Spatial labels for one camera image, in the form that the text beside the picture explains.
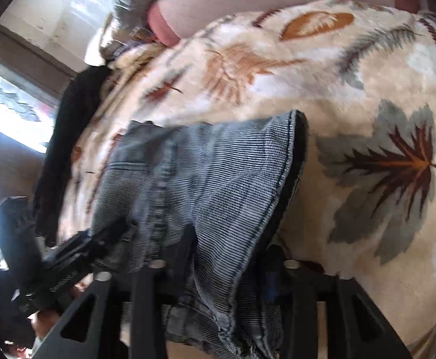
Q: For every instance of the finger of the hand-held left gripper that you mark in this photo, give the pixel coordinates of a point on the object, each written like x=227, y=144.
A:
x=91, y=245

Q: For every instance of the cream leaf print blanket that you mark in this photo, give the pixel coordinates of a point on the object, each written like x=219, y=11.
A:
x=352, y=101

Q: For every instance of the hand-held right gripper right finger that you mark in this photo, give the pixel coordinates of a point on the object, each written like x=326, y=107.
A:
x=304, y=299

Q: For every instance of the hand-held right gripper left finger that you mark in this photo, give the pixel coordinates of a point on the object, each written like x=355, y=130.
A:
x=147, y=299

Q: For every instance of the dark jacket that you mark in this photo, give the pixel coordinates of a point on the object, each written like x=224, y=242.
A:
x=72, y=138

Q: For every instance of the gray-blue denim pants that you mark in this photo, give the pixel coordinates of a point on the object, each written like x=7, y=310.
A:
x=203, y=187

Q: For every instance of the person's left hand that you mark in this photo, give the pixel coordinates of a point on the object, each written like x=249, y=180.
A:
x=48, y=321

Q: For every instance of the window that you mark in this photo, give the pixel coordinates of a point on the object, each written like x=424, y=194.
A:
x=12, y=104

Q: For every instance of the cream white cloth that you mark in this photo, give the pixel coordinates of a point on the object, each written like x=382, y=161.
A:
x=113, y=45

